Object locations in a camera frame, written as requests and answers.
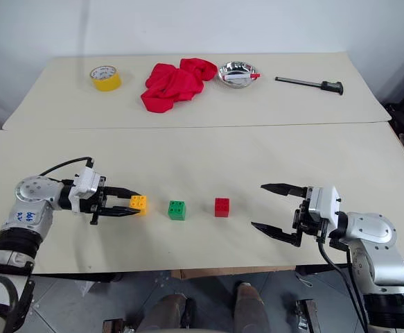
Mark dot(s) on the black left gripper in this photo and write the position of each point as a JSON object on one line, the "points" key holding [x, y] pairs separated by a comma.
{"points": [[99, 204]]}

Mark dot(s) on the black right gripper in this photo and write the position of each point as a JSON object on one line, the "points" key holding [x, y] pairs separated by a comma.
{"points": [[300, 222]]}

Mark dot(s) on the yellow toy brick cube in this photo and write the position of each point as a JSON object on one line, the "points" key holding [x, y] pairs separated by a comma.
{"points": [[140, 204]]}

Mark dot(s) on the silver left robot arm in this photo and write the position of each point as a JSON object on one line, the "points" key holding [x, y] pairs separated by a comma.
{"points": [[32, 194]]}

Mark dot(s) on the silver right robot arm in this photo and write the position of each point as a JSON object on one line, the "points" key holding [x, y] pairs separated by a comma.
{"points": [[375, 229]]}

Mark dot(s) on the green toy brick cube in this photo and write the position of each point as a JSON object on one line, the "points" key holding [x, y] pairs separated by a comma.
{"points": [[177, 210]]}

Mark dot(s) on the red toy brick cube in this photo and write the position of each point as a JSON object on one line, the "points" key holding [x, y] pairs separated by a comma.
{"points": [[221, 208]]}

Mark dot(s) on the yellow tape roll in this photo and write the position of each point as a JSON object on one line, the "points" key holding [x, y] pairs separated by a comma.
{"points": [[106, 82]]}

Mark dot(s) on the crumpled red cloth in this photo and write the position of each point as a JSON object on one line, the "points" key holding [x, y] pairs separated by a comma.
{"points": [[174, 86]]}

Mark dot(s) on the black caliper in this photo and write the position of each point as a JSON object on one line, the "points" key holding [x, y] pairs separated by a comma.
{"points": [[331, 86]]}

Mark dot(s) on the white marker with red cap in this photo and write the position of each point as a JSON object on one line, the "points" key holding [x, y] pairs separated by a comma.
{"points": [[238, 77]]}

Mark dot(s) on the shiny metal bowl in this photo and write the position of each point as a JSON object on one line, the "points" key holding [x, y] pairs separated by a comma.
{"points": [[234, 67]]}

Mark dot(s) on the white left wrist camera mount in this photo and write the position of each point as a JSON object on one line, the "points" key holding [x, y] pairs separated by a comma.
{"points": [[84, 182]]}

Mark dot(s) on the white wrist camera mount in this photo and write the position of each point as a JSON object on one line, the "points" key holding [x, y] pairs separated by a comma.
{"points": [[84, 182], [326, 204]]}

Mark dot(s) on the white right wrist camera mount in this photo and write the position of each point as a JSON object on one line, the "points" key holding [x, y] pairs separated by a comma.
{"points": [[326, 204]]}

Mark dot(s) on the metal clamp bracket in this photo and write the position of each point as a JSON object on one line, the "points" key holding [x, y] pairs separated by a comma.
{"points": [[305, 315]]}

